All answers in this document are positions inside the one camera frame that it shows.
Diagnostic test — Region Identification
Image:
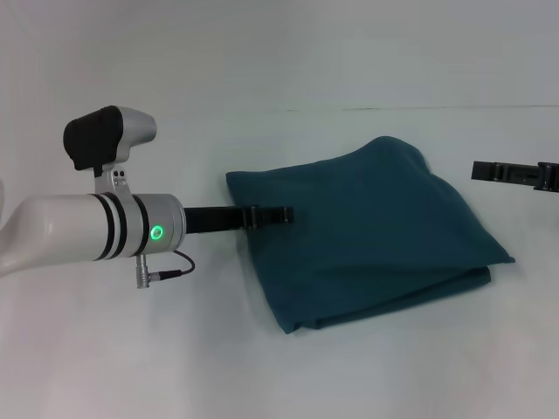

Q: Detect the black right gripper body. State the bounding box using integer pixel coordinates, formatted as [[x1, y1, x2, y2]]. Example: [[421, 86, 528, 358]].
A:
[[534, 161, 559, 194]]

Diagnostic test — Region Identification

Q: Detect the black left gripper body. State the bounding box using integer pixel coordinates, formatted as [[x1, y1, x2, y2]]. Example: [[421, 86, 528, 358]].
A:
[[183, 205, 255, 236]]

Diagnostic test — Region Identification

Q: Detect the teal blue shirt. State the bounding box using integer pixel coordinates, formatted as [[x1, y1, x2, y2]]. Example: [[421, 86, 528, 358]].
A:
[[224, 134, 517, 336]]

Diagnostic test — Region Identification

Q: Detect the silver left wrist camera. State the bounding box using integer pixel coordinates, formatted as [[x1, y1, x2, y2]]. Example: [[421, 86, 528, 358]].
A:
[[62, 104, 158, 196]]

